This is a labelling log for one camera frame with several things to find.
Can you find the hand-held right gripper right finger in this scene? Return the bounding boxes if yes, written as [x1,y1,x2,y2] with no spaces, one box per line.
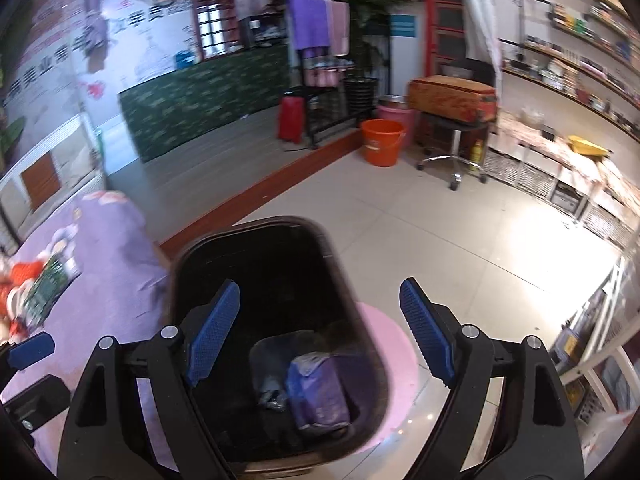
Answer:
[398,276,586,480]

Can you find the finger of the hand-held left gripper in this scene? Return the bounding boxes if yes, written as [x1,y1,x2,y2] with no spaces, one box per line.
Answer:
[0,374,72,433]
[0,331,56,373]

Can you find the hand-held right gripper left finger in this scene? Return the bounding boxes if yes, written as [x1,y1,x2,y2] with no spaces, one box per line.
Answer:
[57,280,241,480]

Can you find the black plastic trash bin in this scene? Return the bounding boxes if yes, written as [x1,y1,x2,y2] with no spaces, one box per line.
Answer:
[162,216,391,476]

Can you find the pink round floor mat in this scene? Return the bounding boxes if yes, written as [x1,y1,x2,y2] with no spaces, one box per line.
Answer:
[350,302,421,447]

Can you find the grey crumpled plastic bag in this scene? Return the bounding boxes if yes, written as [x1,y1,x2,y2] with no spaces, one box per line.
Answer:
[249,336,301,411]

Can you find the green flat packet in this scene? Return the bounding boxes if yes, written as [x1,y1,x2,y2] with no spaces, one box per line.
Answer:
[22,252,81,326]

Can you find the red orange wrapper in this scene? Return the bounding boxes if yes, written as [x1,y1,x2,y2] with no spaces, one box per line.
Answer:
[0,260,48,321]

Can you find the purple bed sheet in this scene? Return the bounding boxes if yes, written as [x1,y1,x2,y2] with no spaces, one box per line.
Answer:
[0,191,171,480]

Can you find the purple plastic packet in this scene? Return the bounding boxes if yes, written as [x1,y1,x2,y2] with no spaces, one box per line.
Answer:
[285,352,352,431]

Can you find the white side cabinet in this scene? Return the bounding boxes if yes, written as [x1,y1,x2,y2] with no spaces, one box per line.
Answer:
[0,112,108,246]

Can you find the swivel stool with chrome base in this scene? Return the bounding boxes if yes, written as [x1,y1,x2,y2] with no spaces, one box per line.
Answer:
[416,110,493,191]

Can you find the orange plastic bucket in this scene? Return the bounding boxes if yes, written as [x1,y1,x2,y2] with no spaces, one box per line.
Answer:
[360,119,407,167]

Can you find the white low cabinet with baskets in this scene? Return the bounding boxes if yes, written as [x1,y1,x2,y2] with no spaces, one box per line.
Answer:
[487,110,636,251]

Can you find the pink plastic basin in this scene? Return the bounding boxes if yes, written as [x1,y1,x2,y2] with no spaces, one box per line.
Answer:
[376,102,418,148]

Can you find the red suitcase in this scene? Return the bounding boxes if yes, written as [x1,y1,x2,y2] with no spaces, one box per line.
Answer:
[277,94,306,145]

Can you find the orange patterned case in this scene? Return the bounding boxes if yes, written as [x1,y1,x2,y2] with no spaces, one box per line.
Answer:
[407,75,498,123]

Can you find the black metal rack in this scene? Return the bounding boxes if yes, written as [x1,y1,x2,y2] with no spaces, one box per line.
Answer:
[287,0,352,150]

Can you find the yellow tray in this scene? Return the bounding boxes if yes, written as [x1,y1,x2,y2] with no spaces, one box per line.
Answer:
[567,135,613,158]

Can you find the potted green plant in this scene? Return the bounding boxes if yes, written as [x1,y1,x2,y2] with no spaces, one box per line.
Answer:
[300,0,396,113]

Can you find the pink plastic tub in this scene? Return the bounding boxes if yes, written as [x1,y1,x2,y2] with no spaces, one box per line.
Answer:
[306,65,346,90]

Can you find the black box on counter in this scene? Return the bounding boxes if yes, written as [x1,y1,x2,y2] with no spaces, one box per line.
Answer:
[240,12,291,48]

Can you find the red metal cabinet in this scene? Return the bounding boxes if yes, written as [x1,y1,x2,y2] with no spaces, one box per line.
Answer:
[422,0,463,96]

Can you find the blue sign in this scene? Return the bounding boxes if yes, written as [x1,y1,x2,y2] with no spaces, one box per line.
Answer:
[390,14,417,38]

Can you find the pink towel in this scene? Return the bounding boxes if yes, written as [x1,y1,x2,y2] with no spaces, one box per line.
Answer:
[325,0,351,57]

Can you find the white hanging cloth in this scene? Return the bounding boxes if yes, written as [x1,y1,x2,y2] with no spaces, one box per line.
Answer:
[455,0,503,91]

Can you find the red phone booth decor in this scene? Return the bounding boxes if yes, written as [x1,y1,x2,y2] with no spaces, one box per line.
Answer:
[190,0,246,63]

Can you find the purple towel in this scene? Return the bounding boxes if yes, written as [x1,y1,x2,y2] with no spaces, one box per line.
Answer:
[289,0,331,52]

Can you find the purple hanging cloth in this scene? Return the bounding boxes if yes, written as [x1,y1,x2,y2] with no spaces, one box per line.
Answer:
[82,0,108,71]

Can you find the white wire cart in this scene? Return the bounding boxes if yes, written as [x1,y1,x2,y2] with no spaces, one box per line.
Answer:
[547,255,640,441]

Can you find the wall shelves with products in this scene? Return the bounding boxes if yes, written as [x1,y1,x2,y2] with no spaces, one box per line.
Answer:
[487,0,640,141]

